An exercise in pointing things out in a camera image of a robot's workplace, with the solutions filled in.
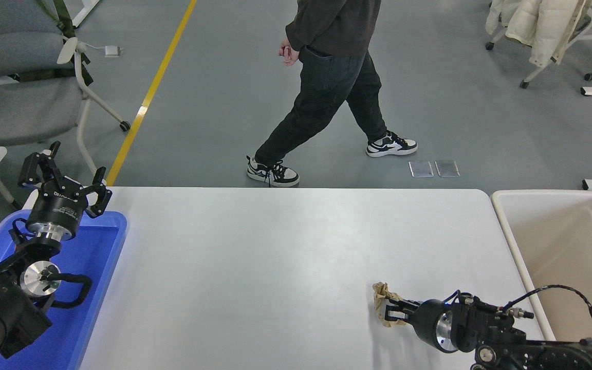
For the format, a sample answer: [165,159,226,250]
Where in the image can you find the person's hand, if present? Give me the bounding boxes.
[278,34,301,67]

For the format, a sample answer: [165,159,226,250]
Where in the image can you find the large pale plastic bin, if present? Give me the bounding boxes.
[490,189,592,370]

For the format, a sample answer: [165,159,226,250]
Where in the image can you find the dark green strap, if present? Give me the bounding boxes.
[8,0,94,85]

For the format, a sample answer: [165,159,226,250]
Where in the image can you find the person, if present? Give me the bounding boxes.
[246,0,419,189]

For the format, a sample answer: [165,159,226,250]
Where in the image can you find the blue plastic tray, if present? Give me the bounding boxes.
[0,210,128,370]

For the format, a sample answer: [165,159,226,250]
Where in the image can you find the white table leg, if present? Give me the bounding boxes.
[71,0,100,28]

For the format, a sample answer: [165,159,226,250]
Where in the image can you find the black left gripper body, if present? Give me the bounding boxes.
[25,180,89,234]

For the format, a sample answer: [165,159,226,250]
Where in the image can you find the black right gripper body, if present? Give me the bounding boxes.
[413,299,450,354]

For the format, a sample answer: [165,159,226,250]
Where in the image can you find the grey office chair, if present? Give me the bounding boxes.
[0,0,132,175]

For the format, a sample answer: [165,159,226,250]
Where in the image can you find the white power adapter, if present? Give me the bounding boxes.
[86,44,122,58]

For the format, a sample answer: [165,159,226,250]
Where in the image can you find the cream padded coat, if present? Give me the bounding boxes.
[485,0,592,66]

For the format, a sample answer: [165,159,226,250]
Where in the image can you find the tan paper ball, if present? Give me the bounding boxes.
[372,282,415,329]

